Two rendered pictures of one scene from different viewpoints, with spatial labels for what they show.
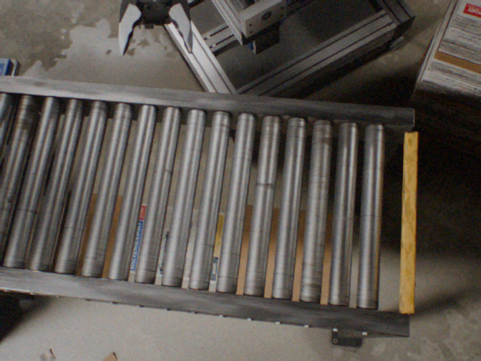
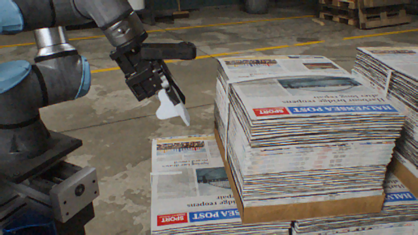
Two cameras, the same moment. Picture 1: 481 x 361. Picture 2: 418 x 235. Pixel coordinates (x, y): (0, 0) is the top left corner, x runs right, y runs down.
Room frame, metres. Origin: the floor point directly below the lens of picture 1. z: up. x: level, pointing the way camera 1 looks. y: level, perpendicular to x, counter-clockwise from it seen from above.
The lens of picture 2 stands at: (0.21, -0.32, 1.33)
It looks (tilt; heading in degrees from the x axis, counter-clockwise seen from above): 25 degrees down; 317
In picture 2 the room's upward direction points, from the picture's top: straight up
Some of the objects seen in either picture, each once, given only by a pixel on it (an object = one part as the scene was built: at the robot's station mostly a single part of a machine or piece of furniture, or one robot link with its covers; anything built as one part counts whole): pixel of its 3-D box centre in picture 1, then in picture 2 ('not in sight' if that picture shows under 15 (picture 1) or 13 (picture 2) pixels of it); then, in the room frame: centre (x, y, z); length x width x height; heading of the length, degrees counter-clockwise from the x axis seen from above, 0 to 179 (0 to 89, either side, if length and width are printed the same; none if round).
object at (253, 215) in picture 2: not in sight; (300, 186); (0.56, -0.92, 0.86); 0.29 x 0.16 x 0.04; 54
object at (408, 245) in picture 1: (409, 218); not in sight; (0.20, -0.37, 0.81); 0.43 x 0.03 x 0.02; 162
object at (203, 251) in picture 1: (210, 198); not in sight; (0.36, 0.08, 0.77); 0.47 x 0.05 x 0.05; 162
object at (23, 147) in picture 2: not in sight; (19, 131); (1.21, -0.57, 0.87); 0.15 x 0.15 x 0.10
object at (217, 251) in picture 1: (176, 242); not in sight; (0.43, 0.29, 0.00); 0.37 x 0.28 x 0.01; 72
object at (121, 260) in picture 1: (134, 190); not in sight; (0.42, 0.27, 0.77); 0.47 x 0.05 x 0.05; 162
